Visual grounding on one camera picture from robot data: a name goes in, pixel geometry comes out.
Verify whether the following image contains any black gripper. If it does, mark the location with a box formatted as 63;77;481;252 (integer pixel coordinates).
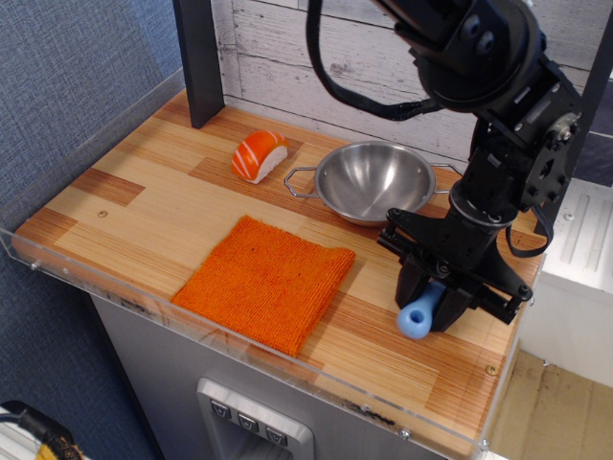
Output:
378;198;533;333

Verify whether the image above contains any blue handled grey spoon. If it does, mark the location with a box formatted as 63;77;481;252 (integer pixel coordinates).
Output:
397;282;445;339

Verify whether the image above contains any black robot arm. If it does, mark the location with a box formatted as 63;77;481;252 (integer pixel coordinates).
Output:
379;1;582;337

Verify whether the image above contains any orange knitted cloth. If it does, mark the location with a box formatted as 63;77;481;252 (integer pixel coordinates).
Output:
171;216;356;357

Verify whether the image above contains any clear acrylic guard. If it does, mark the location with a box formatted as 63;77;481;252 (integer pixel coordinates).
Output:
0;66;548;456

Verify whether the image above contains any white sink unit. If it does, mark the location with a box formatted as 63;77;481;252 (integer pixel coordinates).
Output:
519;179;612;386

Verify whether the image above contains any toy salmon sushi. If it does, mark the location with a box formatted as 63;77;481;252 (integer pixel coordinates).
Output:
231;129;289;184

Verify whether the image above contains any silver dispenser panel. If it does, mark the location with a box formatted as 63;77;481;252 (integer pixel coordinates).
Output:
196;378;315;459

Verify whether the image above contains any grey toy fridge cabinet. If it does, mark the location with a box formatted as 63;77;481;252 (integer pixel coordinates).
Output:
93;297;477;459

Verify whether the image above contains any black yellow object corner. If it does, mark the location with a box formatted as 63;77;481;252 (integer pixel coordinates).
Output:
1;401;87;459

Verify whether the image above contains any steel bowl with handles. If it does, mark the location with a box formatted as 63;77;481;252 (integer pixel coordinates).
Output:
284;141;461;227

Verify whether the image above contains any black cable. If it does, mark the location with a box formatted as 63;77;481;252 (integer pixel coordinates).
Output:
306;0;446;122

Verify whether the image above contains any dark grey right post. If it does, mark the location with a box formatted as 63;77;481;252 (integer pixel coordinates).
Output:
534;0;613;238

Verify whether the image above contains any dark grey post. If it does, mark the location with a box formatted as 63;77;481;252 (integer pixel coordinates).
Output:
172;0;225;128
534;0;613;238

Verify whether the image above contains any dark grey left post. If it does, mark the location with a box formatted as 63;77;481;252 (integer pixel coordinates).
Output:
172;0;225;128

